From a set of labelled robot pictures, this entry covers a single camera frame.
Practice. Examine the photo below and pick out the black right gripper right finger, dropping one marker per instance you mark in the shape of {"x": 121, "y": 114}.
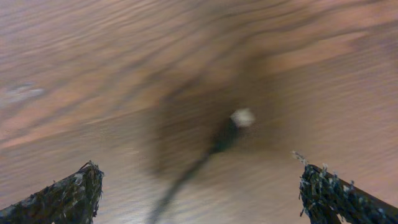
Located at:
{"x": 326, "y": 198}

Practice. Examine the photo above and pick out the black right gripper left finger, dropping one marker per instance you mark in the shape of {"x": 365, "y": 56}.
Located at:
{"x": 72, "y": 200}

